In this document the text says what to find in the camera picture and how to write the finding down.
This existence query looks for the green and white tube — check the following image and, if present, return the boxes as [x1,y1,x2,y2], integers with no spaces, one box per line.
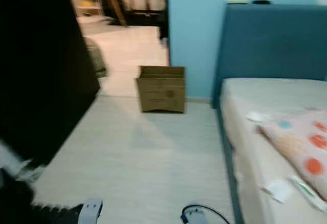
[288,175,327,213]

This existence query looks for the light wooden table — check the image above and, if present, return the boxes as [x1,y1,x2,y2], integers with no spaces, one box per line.
[69,0,128,27]

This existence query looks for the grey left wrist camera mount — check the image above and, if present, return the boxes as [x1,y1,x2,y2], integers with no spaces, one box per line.
[81,198,104,224]

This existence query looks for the olive green woven sack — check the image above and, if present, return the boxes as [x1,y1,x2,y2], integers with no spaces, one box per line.
[84,37,108,78]

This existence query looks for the brown cardboard box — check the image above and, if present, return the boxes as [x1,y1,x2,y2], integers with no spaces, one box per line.
[136,65,186,114]

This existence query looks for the tall black wardrobe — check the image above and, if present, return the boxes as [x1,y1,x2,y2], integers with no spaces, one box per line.
[0,0,101,167]

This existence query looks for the pink pillow with orange patches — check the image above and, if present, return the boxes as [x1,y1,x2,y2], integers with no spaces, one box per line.
[257,109,327,200]

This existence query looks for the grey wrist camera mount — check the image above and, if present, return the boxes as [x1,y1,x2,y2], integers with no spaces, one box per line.
[182,208,208,224]
[81,198,104,224]

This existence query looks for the beige sheeted mattress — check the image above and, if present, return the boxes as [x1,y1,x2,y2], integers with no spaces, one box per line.
[219,77,327,224]

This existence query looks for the flat white paper scrap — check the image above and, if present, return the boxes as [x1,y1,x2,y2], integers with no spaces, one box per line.
[246,111,272,123]

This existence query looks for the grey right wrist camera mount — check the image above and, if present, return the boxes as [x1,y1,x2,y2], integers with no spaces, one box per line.
[182,208,208,224]

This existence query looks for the dark door frame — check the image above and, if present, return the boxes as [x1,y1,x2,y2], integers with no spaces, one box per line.
[165,0,171,66]

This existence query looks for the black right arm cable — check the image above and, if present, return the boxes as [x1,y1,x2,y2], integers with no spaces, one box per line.
[180,204,231,224]

